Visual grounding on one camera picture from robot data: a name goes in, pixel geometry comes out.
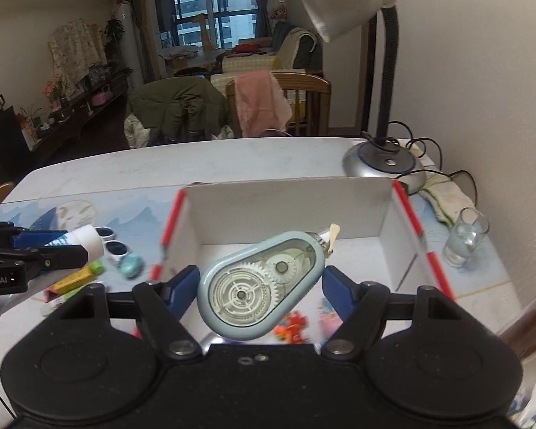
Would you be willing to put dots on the green house plant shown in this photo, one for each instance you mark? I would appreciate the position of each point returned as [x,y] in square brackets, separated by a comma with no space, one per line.
[114,35]

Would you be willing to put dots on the red cushion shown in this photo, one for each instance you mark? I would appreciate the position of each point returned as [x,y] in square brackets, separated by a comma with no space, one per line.
[245,48]

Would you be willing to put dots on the white standing air conditioner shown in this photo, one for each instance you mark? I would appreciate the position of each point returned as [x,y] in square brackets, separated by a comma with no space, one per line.
[128,40]

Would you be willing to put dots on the light blue correction tape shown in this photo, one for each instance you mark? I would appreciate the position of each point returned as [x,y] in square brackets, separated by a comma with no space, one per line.
[241,295]

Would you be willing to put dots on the white desk lamp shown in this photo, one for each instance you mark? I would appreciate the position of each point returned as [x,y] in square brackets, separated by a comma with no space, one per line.
[384,161]

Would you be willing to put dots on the dark television cabinet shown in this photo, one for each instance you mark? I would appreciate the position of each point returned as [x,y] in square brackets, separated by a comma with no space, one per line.
[71,116]

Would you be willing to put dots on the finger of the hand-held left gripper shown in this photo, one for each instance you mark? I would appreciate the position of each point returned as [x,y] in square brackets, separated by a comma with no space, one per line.
[58,259]
[35,238]

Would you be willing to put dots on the small yellow box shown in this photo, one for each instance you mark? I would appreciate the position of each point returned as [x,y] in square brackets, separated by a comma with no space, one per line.
[71,282]

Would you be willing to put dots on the pink cloth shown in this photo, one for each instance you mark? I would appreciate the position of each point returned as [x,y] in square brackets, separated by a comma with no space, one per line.
[259,102]

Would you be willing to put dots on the red cardboard box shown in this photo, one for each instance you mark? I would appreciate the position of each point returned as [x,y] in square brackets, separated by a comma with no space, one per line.
[286,210]

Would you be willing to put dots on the cream sofa blanket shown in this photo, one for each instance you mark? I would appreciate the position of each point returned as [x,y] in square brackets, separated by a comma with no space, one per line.
[292,49]

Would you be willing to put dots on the white sunglasses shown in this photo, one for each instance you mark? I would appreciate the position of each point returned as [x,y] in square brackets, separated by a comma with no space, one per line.
[114,248]

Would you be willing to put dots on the pink flowers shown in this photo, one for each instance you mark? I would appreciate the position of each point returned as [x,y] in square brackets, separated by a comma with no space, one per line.
[52,91]

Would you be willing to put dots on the white tube blue label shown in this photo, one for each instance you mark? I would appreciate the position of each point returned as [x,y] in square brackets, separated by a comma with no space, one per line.
[87,239]

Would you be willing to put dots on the white green towel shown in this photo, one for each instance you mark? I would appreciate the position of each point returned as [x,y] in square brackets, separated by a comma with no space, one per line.
[446,199]

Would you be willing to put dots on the low coffee table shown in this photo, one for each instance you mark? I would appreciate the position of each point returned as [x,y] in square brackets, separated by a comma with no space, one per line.
[187,58]

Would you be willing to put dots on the cream covered daybed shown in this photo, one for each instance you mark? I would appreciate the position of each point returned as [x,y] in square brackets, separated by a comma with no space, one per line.
[250,63]

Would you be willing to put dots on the olive green jacket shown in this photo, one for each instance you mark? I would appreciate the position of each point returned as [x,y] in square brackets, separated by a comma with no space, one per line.
[169,107]

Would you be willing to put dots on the small teal case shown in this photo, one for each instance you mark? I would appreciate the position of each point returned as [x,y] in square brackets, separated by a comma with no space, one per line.
[131,266]

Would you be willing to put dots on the balcony window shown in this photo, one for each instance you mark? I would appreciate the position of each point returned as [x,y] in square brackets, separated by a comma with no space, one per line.
[192,0]

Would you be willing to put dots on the floral wall cloth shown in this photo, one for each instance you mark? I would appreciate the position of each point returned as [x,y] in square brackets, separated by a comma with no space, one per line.
[76,49]

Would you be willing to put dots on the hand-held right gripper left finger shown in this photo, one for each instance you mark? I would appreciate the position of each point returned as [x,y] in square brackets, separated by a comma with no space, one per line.
[183,290]

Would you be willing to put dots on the clear drinking glass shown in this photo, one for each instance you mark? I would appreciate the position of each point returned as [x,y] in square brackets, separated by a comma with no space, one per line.
[462,241]

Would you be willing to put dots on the dark teal sofa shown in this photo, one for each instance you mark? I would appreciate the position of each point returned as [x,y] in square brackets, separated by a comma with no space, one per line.
[280,35]

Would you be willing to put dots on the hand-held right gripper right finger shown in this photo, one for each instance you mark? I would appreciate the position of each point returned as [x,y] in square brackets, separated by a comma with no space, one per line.
[339,290]

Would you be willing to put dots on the grey curtain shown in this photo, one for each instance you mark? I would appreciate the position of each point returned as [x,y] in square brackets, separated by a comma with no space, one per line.
[260,0]

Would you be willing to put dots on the pink bag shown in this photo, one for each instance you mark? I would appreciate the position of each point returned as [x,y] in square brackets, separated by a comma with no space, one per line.
[102,97]

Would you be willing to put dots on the wooden dining chair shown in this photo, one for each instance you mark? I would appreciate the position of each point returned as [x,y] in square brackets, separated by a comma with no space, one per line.
[312,98]

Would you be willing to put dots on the wooden giraffe figure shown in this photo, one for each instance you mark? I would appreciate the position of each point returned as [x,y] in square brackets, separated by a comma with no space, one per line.
[204,31]

